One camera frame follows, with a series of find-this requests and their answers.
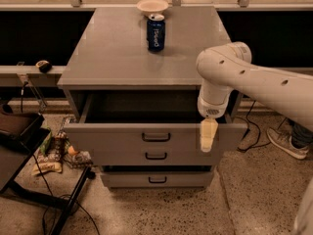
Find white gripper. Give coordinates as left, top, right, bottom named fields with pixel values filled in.
left=198, top=97, right=228, bottom=153

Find grey top drawer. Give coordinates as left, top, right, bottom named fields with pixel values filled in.
left=63, top=91, right=248, bottom=153

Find grey drawer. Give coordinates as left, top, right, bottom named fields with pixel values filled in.
left=101, top=171, right=213, bottom=188
left=63, top=91, right=248, bottom=153
left=91, top=150, right=221, bottom=165

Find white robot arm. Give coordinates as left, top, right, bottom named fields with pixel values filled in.
left=197, top=42, right=313, bottom=235

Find grey drawer cabinet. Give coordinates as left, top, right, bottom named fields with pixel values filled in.
left=58, top=7, right=246, bottom=174

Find grey middle drawer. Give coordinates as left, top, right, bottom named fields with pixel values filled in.
left=91, top=150, right=221, bottom=165

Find grey bottom drawer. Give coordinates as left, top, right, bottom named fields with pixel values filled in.
left=101, top=171, right=213, bottom=188

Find grey sneaker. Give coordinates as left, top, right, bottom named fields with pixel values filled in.
left=266, top=128, right=309, bottom=160

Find person leg dark trousers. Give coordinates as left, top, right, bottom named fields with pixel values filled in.
left=291, top=123, right=313, bottom=148

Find blue soda can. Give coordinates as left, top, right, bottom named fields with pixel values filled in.
left=147, top=14, right=165, bottom=52

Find white ceramic bowl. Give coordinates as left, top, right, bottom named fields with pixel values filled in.
left=137, top=0, right=168, bottom=17

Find orange fruit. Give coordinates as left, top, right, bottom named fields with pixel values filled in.
left=67, top=146, right=78, bottom=156

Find snack bag on floor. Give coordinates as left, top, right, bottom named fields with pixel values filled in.
left=31, top=154, right=63, bottom=175

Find black tape measure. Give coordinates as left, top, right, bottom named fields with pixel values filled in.
left=35, top=60, right=52, bottom=73

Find black bin on table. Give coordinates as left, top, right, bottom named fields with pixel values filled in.
left=0, top=104, right=44, bottom=154

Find black side table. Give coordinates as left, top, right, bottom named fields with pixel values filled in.
left=0, top=128, right=95, bottom=235

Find black power adapter cable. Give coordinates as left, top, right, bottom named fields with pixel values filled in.
left=235, top=100, right=288, bottom=154

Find wire basket with snacks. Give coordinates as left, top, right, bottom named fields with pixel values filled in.
left=57, top=117, right=93, bottom=168

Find black floor cable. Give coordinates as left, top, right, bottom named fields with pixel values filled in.
left=31, top=154, right=102, bottom=235

